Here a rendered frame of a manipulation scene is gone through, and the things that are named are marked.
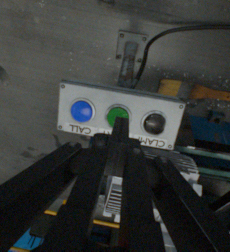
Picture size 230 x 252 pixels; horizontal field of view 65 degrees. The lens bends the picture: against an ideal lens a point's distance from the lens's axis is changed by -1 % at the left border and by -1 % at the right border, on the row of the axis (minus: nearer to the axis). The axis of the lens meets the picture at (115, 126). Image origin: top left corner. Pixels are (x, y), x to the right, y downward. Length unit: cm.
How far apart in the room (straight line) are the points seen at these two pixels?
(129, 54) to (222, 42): 21
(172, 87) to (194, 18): 17
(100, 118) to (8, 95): 51
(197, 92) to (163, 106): 31
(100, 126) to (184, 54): 31
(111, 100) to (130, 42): 25
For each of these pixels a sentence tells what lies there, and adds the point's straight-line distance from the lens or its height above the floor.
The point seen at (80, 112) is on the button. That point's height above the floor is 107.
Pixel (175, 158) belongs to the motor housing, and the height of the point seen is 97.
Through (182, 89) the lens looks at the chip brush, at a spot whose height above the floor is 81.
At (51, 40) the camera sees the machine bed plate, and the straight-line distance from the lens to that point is 53.
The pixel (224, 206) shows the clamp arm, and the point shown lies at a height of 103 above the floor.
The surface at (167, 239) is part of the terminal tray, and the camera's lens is 50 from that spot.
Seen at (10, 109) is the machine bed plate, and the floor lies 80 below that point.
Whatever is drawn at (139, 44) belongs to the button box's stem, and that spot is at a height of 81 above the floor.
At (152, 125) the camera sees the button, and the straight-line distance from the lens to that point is 25.
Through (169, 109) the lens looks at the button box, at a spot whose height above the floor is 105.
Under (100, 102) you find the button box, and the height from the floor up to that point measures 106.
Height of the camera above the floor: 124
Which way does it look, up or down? 42 degrees down
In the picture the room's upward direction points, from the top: 169 degrees counter-clockwise
